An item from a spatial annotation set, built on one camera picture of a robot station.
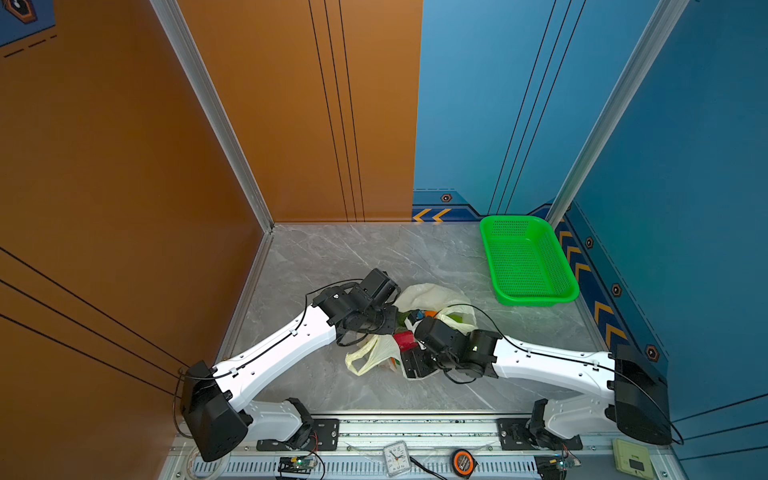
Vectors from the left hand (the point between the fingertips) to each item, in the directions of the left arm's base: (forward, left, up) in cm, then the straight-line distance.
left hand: (394, 320), depth 76 cm
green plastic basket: (+32, -48, -16) cm, 60 cm away
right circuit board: (-29, -38, -17) cm, 50 cm away
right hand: (-8, -3, -8) cm, 11 cm away
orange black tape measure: (-29, -16, -13) cm, 35 cm away
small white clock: (-28, -1, -15) cm, 32 cm away
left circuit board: (-29, +22, -18) cm, 40 cm away
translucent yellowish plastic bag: (+5, -12, +2) cm, 13 cm away
